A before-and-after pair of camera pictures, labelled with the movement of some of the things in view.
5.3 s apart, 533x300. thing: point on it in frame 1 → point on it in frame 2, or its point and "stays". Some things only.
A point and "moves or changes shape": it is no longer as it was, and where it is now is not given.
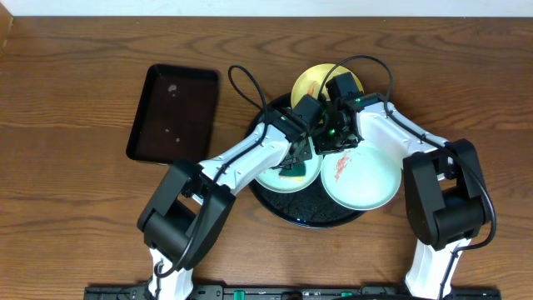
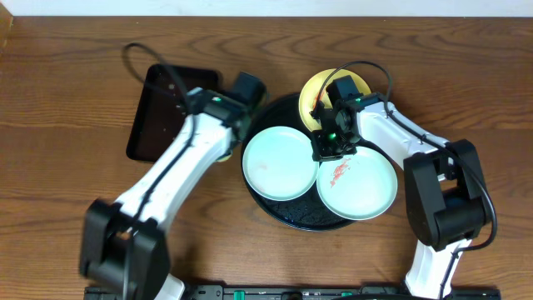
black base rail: x=291 y=292 stays
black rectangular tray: x=175 y=116 stays
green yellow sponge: x=296 y=173 moves or changes shape
